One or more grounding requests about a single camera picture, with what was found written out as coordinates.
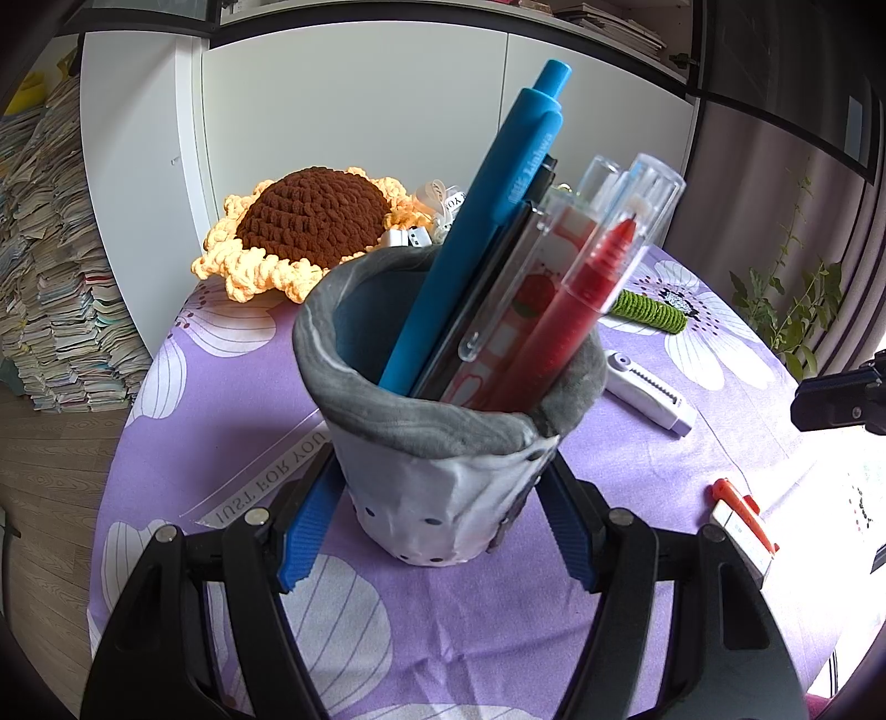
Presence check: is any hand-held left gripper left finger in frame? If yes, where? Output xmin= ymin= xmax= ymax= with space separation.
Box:
xmin=79 ymin=457 xmax=343 ymax=720

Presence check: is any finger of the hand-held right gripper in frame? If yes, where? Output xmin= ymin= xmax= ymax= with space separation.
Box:
xmin=790 ymin=349 xmax=886 ymax=439

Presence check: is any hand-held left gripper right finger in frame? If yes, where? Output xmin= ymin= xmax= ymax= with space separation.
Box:
xmin=540 ymin=455 xmax=810 ymax=720

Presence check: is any grey white pen holder cup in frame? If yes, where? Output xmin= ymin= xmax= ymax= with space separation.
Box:
xmin=292 ymin=245 xmax=609 ymax=569

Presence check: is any red pen with clear cap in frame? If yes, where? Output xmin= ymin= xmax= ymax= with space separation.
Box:
xmin=485 ymin=153 xmax=687 ymax=414

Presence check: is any pink patterned pen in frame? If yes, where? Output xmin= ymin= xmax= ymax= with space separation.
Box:
xmin=443 ymin=156 xmax=624 ymax=409

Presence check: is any black pen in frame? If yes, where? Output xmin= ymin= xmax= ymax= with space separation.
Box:
xmin=408 ymin=153 xmax=559 ymax=400

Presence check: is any blue pen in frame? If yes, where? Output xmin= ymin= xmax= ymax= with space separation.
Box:
xmin=377 ymin=59 xmax=574 ymax=393

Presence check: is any green potted plant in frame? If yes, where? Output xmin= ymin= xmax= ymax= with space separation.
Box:
xmin=730 ymin=158 xmax=847 ymax=383

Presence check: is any red clear lead case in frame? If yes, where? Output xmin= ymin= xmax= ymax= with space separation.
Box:
xmin=709 ymin=477 xmax=777 ymax=555

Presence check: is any purple floral tablecloth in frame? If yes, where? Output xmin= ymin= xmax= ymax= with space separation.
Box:
xmin=89 ymin=242 xmax=886 ymax=720

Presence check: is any white correction tape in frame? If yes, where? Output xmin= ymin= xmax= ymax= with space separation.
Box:
xmin=604 ymin=348 xmax=699 ymax=439

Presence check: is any white eraser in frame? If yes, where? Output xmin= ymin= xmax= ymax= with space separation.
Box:
xmin=709 ymin=504 xmax=775 ymax=584

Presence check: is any grey curtain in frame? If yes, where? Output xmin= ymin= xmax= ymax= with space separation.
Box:
xmin=663 ymin=104 xmax=886 ymax=389

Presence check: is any crochet sunflower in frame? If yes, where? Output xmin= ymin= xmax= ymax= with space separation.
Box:
xmin=192 ymin=166 xmax=688 ymax=335

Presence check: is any glass cabinet door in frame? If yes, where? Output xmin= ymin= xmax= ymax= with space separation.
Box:
xmin=692 ymin=0 xmax=886 ymax=184

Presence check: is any pile of books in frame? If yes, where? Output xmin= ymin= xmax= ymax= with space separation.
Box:
xmin=0 ymin=76 xmax=154 ymax=416

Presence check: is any white cabinet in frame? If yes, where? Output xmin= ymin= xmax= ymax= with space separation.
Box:
xmin=78 ymin=28 xmax=702 ymax=362

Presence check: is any stack of papers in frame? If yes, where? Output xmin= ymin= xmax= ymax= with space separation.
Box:
xmin=552 ymin=0 xmax=669 ymax=62

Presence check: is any yellow object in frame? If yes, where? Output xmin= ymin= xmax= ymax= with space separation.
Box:
xmin=12 ymin=68 xmax=51 ymax=115

